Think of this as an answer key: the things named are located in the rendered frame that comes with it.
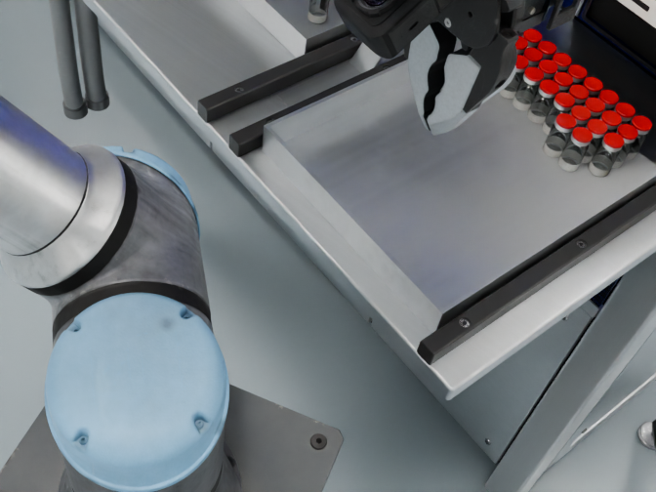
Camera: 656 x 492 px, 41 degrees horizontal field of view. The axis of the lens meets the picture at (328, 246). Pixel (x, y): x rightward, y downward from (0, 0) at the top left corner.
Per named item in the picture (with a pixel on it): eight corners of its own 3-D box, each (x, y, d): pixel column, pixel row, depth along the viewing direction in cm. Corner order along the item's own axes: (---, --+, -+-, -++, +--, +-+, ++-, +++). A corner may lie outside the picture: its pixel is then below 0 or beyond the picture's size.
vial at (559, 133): (552, 141, 93) (565, 109, 89) (566, 153, 92) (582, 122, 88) (537, 148, 92) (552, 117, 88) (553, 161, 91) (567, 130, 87)
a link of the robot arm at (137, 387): (66, 545, 62) (38, 468, 51) (61, 377, 69) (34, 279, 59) (236, 516, 64) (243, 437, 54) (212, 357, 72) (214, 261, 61)
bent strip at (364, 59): (377, 50, 99) (386, 8, 94) (394, 65, 98) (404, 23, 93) (277, 97, 93) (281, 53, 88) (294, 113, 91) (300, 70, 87)
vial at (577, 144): (566, 153, 92) (582, 122, 88) (582, 167, 91) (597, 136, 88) (553, 162, 91) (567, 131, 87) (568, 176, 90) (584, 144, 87)
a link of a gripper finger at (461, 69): (508, 133, 64) (547, 32, 57) (448, 164, 61) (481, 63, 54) (478, 107, 65) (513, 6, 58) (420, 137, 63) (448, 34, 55)
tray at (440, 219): (498, 38, 103) (507, 14, 100) (670, 179, 92) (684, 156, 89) (262, 149, 88) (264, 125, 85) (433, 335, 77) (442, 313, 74)
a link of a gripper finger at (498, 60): (496, 119, 58) (536, 11, 51) (478, 128, 57) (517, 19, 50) (448, 76, 60) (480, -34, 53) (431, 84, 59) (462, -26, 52)
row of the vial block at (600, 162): (493, 71, 99) (505, 39, 95) (612, 172, 91) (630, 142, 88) (479, 78, 98) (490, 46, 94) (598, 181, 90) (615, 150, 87)
